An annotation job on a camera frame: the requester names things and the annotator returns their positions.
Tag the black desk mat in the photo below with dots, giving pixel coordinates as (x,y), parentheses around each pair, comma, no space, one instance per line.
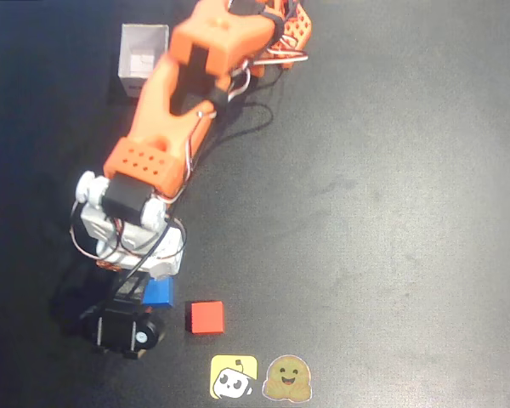
(387,212)

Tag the hugging face sticker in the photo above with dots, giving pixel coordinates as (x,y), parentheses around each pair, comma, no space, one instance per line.
(287,378)

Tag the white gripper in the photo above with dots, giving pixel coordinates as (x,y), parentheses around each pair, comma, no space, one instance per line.
(116,332)

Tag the yellow robot sticker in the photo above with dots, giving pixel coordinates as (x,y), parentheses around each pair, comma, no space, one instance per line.
(234,377)

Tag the white cardboard box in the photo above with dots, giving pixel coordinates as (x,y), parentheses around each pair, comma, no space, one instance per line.
(141,51)

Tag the red cube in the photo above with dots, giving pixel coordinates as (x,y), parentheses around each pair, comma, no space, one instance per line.
(207,317)

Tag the blue cube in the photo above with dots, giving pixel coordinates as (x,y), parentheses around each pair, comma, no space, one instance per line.
(159,293)

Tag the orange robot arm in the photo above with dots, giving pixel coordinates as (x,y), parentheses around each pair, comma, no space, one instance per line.
(161,98)

